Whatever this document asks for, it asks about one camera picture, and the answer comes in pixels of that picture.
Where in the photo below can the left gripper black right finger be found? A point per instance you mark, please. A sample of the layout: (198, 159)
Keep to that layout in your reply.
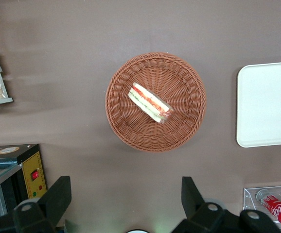
(196, 211)

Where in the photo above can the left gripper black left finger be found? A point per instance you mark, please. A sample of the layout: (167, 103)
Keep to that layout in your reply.
(50, 201)

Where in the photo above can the triangle sandwich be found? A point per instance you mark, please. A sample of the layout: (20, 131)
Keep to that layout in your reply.
(149, 102)

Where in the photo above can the cream plastic tray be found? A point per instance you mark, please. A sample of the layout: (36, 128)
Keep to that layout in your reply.
(267, 104)

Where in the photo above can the round brown wicker basket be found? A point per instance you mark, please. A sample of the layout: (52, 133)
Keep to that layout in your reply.
(179, 80)

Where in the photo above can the black food warmer yellow panel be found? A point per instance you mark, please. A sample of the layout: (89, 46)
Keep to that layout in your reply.
(32, 165)

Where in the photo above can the clear acrylic bottle rack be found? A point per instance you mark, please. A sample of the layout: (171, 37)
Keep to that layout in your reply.
(248, 196)

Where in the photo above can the red cola bottle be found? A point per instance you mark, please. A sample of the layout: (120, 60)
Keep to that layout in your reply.
(280, 211)

